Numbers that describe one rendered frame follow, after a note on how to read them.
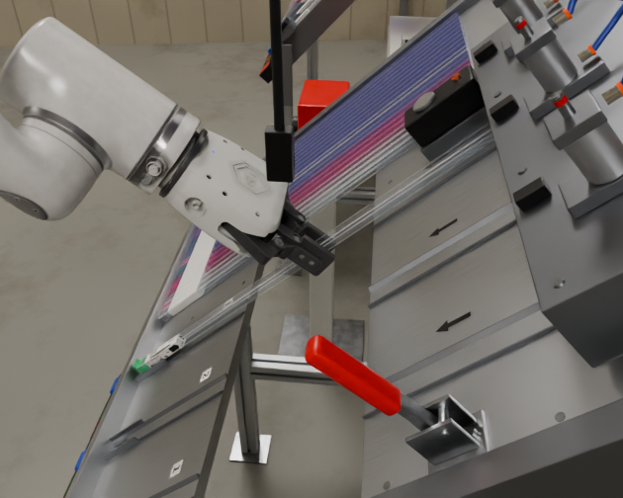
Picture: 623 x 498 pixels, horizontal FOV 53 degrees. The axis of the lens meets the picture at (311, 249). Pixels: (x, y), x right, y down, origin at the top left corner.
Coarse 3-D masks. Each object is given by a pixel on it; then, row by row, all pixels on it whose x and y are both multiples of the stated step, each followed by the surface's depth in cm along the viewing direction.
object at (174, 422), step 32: (224, 288) 77; (192, 320) 78; (224, 320) 70; (192, 352) 71; (224, 352) 65; (160, 384) 71; (192, 384) 65; (224, 384) 60; (128, 416) 72; (160, 416) 66; (192, 416) 60; (224, 416) 58; (128, 448) 66; (160, 448) 61; (192, 448) 56; (128, 480) 61; (160, 480) 56; (192, 480) 52
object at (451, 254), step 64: (384, 192) 63; (448, 192) 54; (384, 256) 54; (448, 256) 47; (512, 256) 42; (384, 320) 48; (448, 320) 42; (512, 320) 38; (448, 384) 38; (512, 384) 35; (576, 384) 32; (384, 448) 39
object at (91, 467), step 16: (192, 224) 101; (176, 256) 95; (176, 272) 92; (160, 288) 89; (160, 304) 86; (160, 320) 85; (144, 336) 81; (144, 352) 80; (128, 368) 77; (128, 384) 75; (112, 400) 73; (128, 400) 74; (112, 416) 71; (96, 432) 69; (112, 432) 70; (96, 448) 68; (112, 448) 69; (80, 464) 66; (96, 464) 67; (80, 480) 65; (96, 480) 66; (80, 496) 64
